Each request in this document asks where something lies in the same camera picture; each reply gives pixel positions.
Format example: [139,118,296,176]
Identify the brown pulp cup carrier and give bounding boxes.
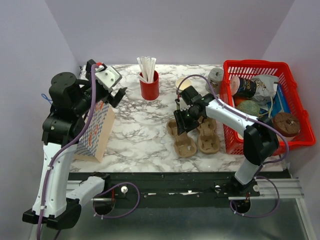
[166,119,197,158]
[197,116,221,155]

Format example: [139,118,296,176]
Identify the aluminium frame rail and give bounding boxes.
[66,178,304,200]

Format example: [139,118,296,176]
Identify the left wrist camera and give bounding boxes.
[95,65,122,93]

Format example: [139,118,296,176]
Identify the crumpled silver snack bag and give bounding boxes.
[251,74,280,106]

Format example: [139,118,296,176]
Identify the blue package in basket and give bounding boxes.
[270,83,291,118]

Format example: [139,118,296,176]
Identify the grey marbled block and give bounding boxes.
[207,68,224,95]

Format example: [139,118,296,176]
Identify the checkered paper takeout bag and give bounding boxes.
[41,93,116,164]

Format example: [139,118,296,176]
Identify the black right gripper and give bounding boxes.
[172,107,201,136]

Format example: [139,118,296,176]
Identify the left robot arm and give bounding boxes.
[22,60,126,231]

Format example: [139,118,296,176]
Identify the white wrapped straws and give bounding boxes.
[137,56,157,84]

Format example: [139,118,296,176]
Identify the red plastic straw holder cup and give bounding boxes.
[140,70,160,101]

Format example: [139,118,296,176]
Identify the dark printed cup in basket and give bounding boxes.
[229,76,257,99]

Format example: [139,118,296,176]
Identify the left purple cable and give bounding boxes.
[36,63,141,240]

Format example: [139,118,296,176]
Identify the green round sponge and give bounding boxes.
[236,100,260,117]

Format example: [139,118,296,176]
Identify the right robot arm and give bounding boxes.
[173,86,280,196]

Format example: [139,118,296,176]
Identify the red plastic basket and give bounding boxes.
[219,59,316,151]

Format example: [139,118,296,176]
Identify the brown round cake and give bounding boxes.
[272,112,301,137]

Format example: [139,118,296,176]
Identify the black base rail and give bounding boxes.
[67,171,261,209]

